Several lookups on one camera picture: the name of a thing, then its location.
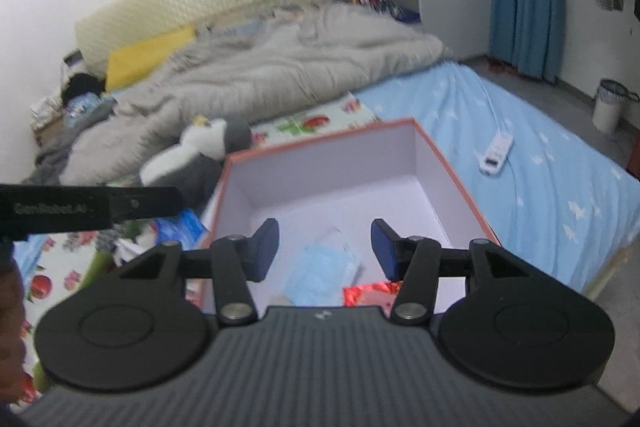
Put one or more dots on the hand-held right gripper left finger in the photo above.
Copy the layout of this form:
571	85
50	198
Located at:
265	252

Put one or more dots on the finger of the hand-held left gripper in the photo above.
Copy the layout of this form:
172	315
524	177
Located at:
150	203

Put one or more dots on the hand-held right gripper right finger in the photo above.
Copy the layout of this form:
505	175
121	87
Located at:
384	252

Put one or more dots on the white face mask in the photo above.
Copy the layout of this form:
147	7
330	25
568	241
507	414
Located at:
135	241

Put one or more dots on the blue tissue packet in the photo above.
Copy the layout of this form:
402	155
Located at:
185	224

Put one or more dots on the red foil packet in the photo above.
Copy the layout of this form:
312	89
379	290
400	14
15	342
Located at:
370	294

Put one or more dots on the blue face mask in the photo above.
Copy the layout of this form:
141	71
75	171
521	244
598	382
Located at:
320	269

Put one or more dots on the orange cardboard box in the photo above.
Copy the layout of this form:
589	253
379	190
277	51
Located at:
350	167

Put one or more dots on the person's left forearm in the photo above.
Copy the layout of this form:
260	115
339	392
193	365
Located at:
10	297

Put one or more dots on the dark grey blanket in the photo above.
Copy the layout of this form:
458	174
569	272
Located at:
55	152

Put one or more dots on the grey penguin plush toy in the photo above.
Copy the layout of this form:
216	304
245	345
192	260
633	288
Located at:
200	157

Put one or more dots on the green massage brush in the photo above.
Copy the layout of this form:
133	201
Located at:
99	266

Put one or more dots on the white crumpled cloth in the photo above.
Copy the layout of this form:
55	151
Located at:
46	111

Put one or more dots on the blue patterned plastic bag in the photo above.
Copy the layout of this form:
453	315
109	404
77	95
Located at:
85	109

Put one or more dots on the black clothing pile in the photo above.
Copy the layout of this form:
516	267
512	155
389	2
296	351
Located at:
82	88

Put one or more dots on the fruit print mat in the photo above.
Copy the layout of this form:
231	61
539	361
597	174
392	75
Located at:
310	124

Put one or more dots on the light blue bedsheet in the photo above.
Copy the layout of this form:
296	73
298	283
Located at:
525	207

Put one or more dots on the yellow pillow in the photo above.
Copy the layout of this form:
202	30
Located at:
145	54

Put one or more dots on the beige grey duvet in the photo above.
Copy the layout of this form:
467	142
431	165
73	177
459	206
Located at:
280	72

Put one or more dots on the row of small bottles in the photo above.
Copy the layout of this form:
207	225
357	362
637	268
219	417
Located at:
380	3

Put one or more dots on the perforated waste bin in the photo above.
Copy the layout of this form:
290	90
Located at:
612	107

